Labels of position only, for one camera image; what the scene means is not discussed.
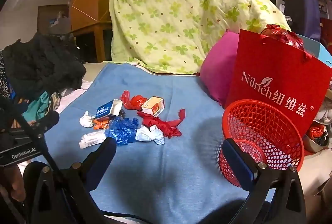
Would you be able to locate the red plastic strip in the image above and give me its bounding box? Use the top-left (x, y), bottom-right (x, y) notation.
top-left (137, 109), bottom-right (186, 139)

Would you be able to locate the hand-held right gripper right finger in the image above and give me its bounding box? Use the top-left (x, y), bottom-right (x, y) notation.
top-left (222, 137), bottom-right (308, 224)

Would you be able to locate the white and blue tissue wad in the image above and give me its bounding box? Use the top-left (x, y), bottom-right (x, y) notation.
top-left (135, 125), bottom-right (165, 146)

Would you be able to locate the black polka dot cloth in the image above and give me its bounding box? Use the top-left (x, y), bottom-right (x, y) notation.
top-left (0, 50), bottom-right (11, 100)

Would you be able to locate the light blue cardboard box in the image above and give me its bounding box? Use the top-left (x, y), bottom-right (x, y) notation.
top-left (296, 33), bottom-right (332, 69)

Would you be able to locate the orange and white medicine box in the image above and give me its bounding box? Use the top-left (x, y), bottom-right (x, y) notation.
top-left (141, 96), bottom-right (166, 117)

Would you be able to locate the blue plastic bag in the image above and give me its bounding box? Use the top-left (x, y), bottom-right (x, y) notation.
top-left (104, 116), bottom-right (140, 147)

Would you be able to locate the white plastic packet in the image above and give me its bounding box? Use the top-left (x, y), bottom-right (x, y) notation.
top-left (79, 131), bottom-right (107, 148)

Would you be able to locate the blue blanket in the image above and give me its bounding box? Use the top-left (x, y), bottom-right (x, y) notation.
top-left (31, 63), bottom-right (275, 224)

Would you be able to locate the person's left hand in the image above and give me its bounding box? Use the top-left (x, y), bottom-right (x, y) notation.
top-left (0, 164), bottom-right (26, 204)

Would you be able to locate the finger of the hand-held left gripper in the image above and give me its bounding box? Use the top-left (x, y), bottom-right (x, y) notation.
top-left (31, 111), bottom-right (60, 136)

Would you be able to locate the knotted red plastic bag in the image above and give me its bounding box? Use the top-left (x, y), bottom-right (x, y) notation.
top-left (120, 90), bottom-right (149, 110)

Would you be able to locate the red mesh basket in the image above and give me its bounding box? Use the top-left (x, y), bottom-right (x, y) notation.
top-left (218, 100), bottom-right (304, 187)

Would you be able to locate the large red plastic bag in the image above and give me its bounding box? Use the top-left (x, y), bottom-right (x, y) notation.
top-left (261, 24), bottom-right (305, 52)

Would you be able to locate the blue and white carton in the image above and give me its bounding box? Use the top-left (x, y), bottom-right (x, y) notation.
top-left (95, 99), bottom-right (123, 119)

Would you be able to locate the white crumpled tissue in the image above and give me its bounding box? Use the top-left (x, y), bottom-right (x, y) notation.
top-left (79, 111), bottom-right (95, 128)

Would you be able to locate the steel bowl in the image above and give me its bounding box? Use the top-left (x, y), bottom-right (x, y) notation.
top-left (302, 133), bottom-right (330, 153)

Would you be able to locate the colourful clothes pile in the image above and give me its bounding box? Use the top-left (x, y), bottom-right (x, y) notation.
top-left (16, 92), bottom-right (63, 126)

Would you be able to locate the orange snack wrapper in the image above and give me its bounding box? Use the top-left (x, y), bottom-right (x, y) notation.
top-left (93, 117), bottom-right (111, 130)

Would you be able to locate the white bedsheet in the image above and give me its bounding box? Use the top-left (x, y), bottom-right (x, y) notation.
top-left (56, 63), bottom-right (109, 113)

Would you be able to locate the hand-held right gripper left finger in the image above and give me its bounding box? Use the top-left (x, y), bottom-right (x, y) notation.
top-left (22, 137), bottom-right (117, 224)

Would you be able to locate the red paper bag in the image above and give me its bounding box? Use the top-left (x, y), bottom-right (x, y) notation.
top-left (224, 29), bottom-right (332, 136)

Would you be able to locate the navy bag with orange handles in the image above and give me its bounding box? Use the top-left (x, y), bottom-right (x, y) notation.
top-left (282, 0), bottom-right (322, 41)

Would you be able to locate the black cloth pile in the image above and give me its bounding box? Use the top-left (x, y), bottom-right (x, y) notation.
top-left (2, 32), bottom-right (87, 100)

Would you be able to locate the magenta pillow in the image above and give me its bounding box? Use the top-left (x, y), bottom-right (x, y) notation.
top-left (200, 31), bottom-right (240, 108)

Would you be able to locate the green floral quilt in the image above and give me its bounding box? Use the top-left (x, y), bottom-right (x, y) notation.
top-left (109, 0), bottom-right (292, 75)

